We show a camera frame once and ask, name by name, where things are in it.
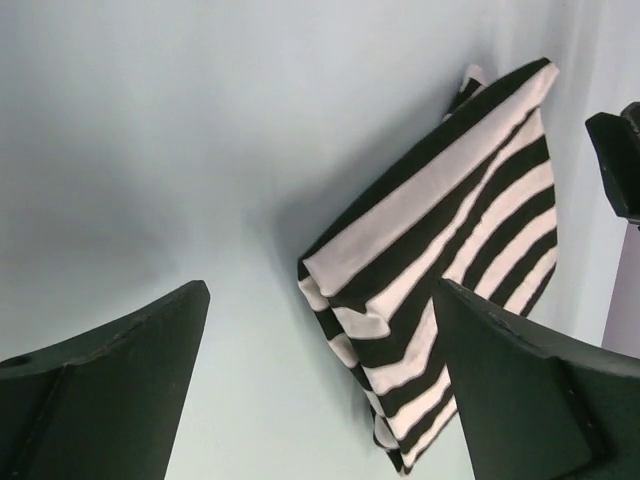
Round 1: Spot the black white striped tank top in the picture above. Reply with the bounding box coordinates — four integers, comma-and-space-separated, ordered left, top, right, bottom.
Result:
297, 58, 558, 476

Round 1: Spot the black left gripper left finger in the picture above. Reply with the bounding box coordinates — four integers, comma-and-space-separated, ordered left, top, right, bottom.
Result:
1, 280, 210, 479

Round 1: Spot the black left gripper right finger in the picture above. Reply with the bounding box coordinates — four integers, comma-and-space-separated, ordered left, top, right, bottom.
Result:
433, 280, 639, 480

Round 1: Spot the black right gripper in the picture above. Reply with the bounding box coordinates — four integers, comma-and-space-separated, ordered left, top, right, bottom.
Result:
585, 101, 640, 227

